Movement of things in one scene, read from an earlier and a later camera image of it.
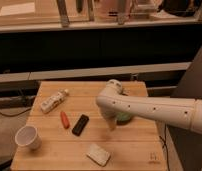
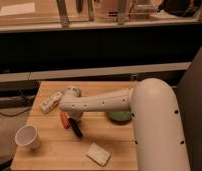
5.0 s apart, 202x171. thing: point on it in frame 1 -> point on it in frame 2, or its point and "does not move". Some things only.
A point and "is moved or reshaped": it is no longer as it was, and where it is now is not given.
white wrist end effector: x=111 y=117 -> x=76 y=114
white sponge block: x=98 y=155 does not move
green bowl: x=123 y=118 does not move
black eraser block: x=80 y=125 is moved or reshaped
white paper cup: x=28 y=135 does not move
